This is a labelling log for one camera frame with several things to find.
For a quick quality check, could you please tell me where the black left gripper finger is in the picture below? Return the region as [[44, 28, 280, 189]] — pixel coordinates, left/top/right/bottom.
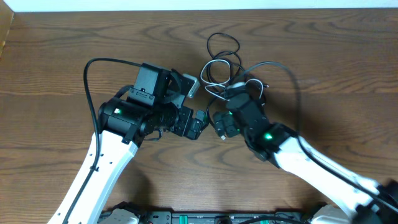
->
[[166, 70, 188, 108], [194, 110, 209, 134]]

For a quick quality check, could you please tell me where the black usb cable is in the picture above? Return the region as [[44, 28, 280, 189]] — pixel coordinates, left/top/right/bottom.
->
[[205, 32, 270, 141]]

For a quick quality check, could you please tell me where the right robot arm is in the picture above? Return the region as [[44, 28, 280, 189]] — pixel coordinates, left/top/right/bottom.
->
[[213, 93, 397, 223]]

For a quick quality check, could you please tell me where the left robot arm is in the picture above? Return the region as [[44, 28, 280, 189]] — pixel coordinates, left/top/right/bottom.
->
[[49, 63, 205, 223]]

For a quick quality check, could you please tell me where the wooden side panel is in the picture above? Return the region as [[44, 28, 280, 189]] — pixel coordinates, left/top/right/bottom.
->
[[0, 0, 14, 55]]

